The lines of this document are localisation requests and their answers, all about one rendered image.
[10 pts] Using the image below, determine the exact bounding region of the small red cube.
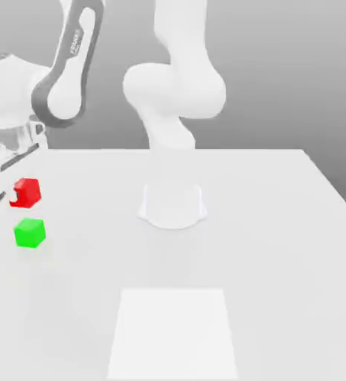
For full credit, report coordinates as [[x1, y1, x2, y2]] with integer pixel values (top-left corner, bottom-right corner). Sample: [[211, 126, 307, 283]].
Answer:
[[8, 177, 42, 209]]

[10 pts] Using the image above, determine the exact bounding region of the small green cube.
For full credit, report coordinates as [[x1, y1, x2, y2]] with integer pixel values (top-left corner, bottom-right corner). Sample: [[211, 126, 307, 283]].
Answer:
[[13, 217, 48, 249]]

